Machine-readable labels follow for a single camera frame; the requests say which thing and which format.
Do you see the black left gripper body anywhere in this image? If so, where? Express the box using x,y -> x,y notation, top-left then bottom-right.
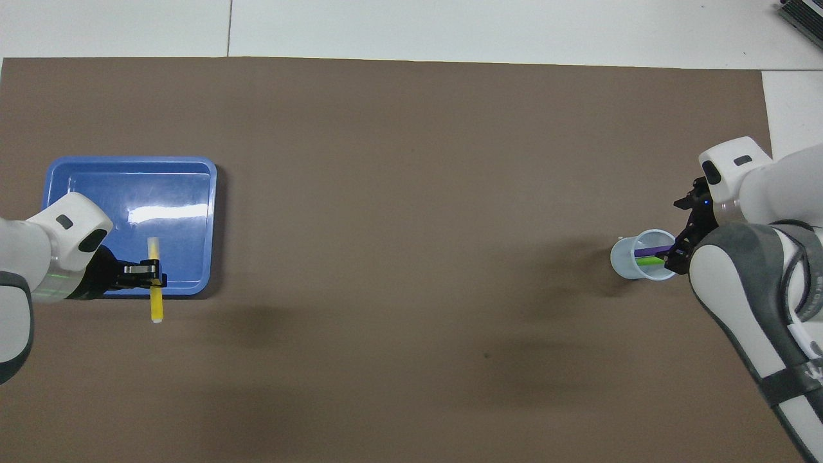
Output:
82,248 -> 132,300

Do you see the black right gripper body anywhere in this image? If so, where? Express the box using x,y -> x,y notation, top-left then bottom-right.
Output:
674,177 -> 719,242

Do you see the yellow marker pen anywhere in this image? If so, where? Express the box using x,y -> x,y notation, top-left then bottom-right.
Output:
147,237 -> 164,323

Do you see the blue plastic tray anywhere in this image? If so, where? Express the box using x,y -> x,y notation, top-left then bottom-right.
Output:
33,156 -> 218,296

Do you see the clear plastic cup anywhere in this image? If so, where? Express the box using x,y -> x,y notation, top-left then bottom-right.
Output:
610,229 -> 682,282

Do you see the grey striped device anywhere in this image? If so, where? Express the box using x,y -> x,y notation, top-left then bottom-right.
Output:
777,0 -> 823,34

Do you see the brown table mat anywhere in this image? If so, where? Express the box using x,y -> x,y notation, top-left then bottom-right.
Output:
0,57 -> 811,463

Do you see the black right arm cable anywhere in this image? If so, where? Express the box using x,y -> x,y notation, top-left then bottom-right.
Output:
772,221 -> 823,325

